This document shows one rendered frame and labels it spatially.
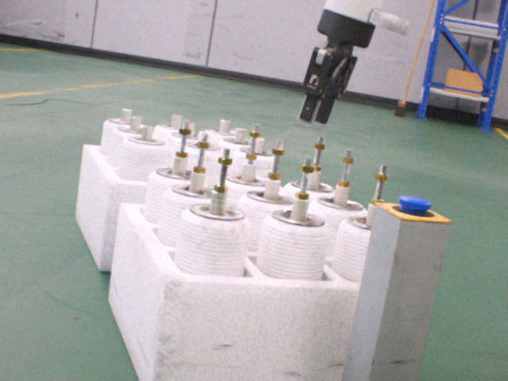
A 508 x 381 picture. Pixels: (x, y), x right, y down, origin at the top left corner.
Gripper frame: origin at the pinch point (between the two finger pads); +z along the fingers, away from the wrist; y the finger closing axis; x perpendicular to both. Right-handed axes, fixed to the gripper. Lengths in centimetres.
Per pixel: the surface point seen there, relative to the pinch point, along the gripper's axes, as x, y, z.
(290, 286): 7.3, 8.8, 21.1
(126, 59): -367, -576, 98
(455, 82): -62, -591, 11
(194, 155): -31, -36, 21
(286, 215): 1.3, 1.2, 14.6
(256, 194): -6.6, -7.1, 15.8
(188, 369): 0.3, 16.7, 34.7
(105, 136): -57, -46, 28
